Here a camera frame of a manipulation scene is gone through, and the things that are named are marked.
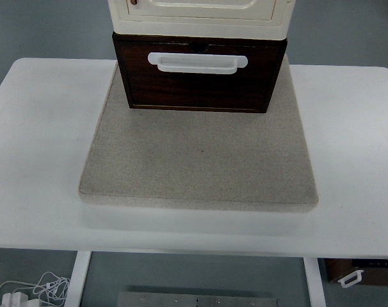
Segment beige fabric pad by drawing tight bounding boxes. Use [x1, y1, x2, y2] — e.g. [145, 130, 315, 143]
[78, 60, 318, 212]

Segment right white table leg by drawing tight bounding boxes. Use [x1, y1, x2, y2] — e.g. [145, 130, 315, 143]
[303, 258, 327, 307]

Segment brown box with white handle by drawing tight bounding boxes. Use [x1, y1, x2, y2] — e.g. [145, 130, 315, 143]
[324, 258, 388, 288]

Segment white table leg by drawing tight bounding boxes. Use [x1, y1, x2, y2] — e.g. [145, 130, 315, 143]
[303, 258, 327, 307]
[64, 251, 92, 307]

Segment white power adapter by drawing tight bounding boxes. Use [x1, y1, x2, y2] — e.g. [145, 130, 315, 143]
[1, 292, 41, 307]

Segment white drawer handle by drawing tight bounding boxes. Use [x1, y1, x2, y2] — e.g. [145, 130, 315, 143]
[147, 52, 248, 75]

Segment cream upper cabinet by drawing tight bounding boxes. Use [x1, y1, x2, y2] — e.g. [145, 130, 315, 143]
[108, 1, 295, 40]

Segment left white table leg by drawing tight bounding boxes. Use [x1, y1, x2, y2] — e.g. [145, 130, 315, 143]
[64, 251, 92, 307]

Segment white cable on floor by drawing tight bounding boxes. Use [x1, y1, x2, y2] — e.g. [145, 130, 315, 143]
[0, 272, 71, 304]

